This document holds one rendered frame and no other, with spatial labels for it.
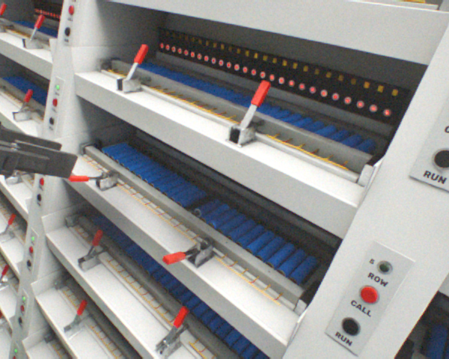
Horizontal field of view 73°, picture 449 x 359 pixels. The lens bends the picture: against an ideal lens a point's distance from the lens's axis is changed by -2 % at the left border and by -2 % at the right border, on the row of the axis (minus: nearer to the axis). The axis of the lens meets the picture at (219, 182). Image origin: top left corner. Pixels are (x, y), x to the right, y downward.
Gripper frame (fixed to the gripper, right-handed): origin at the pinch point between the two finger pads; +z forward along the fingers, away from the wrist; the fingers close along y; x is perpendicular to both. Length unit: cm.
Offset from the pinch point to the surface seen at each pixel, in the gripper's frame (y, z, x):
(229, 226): 11.8, 28.5, -2.1
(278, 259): 21.9, 28.3, -2.1
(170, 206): 1.6, 24.5, -3.8
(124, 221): -4.2, 21.4, -10.2
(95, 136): -30.0, 27.1, -1.0
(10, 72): -100, 32, 1
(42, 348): -28, 36, -64
